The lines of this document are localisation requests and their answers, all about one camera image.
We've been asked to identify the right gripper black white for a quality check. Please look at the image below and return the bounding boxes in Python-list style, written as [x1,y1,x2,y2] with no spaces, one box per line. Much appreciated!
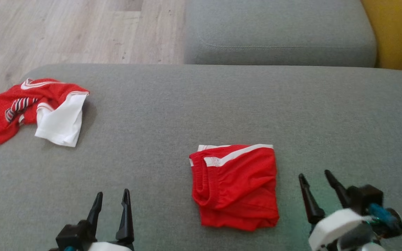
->
[298,169,402,251]

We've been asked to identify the large grey fabric sofa seat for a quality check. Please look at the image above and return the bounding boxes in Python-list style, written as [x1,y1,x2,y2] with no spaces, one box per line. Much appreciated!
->
[0,63,402,251]

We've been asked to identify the grey fabric sofa cushion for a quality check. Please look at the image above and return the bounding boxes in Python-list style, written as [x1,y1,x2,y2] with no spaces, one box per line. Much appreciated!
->
[184,0,377,68]

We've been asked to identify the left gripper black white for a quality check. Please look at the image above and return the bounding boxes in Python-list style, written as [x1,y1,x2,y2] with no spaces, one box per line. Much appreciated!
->
[49,188,135,251]

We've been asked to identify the red shorts with white trim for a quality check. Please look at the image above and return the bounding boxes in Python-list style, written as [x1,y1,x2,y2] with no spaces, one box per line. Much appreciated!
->
[189,144,280,231]

